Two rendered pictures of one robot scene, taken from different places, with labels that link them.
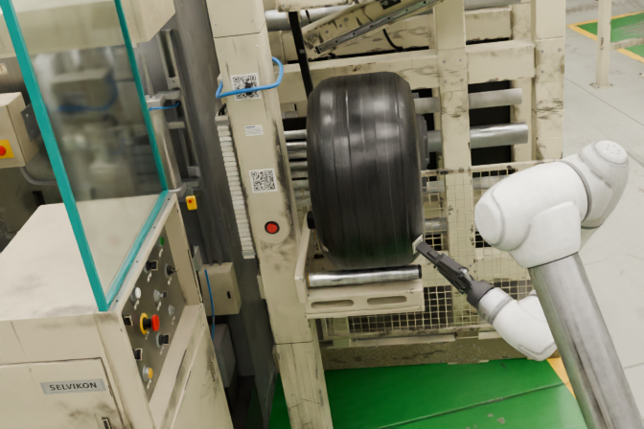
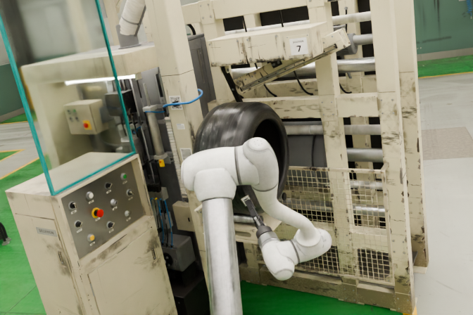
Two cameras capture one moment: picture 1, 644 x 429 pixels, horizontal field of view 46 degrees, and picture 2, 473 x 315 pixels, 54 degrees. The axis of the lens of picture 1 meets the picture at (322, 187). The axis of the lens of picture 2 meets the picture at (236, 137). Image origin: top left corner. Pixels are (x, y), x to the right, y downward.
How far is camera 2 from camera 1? 1.16 m
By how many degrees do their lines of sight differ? 26
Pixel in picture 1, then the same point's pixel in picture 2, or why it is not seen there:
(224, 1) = (163, 58)
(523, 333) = (269, 259)
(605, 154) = (250, 144)
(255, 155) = (182, 140)
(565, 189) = (221, 160)
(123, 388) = (63, 237)
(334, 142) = (203, 134)
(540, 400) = not seen: outside the picture
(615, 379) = (221, 274)
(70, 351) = (43, 214)
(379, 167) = not seen: hidden behind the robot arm
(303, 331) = not seen: hidden behind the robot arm
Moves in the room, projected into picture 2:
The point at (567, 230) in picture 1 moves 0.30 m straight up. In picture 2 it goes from (215, 183) to (197, 93)
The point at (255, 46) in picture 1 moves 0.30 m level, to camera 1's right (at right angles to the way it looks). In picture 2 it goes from (178, 81) to (231, 76)
